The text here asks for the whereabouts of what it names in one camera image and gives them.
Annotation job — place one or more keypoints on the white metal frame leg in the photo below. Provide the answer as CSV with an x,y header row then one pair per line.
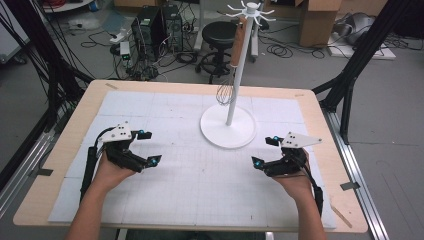
x,y
255,41
200,26

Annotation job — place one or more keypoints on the large black computer tower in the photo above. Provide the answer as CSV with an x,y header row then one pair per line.
x,y
146,31

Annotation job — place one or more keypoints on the white box with green light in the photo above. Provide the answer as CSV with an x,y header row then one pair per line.
x,y
125,50

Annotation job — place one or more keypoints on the person's right hand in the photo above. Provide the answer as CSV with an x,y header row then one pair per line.
x,y
298,186

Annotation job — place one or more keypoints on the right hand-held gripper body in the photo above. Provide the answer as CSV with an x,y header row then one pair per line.
x,y
289,165

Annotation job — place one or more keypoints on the tall cardboard box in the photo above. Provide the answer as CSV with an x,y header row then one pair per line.
x,y
316,25

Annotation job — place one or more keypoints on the person's dark trousers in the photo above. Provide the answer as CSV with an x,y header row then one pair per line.
x,y
196,235

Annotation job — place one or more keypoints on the black tape piece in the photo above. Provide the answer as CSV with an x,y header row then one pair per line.
x,y
350,186
45,172

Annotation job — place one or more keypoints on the white flat board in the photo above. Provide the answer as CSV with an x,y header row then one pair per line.
x,y
383,53

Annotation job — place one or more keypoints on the black round stool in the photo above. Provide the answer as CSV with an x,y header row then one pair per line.
x,y
218,33

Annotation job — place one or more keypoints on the white cabinet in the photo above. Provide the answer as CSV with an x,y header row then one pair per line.
x,y
10,36

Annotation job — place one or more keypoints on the grey rounded device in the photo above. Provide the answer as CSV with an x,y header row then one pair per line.
x,y
356,28

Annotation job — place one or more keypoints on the white power strip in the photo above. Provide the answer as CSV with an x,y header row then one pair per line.
x,y
120,36

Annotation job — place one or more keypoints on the black metal frame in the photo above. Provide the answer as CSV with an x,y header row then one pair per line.
x,y
360,56
50,66

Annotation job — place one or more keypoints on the thin wooden stick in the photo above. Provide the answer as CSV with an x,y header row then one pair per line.
x,y
341,216

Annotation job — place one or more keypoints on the white hook stand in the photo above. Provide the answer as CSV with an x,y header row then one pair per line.
x,y
227,135

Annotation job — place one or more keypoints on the white grid mat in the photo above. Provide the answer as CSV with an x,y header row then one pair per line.
x,y
200,186

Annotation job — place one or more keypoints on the slim black computer tower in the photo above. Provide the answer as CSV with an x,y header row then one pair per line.
x,y
173,28

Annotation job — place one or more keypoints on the person's left hand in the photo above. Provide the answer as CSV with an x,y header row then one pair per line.
x,y
108,175

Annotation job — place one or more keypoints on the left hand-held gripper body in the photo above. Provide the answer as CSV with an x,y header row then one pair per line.
x,y
124,154

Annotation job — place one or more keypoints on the aluminium rail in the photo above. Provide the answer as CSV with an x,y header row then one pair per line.
x,y
23,166
356,173

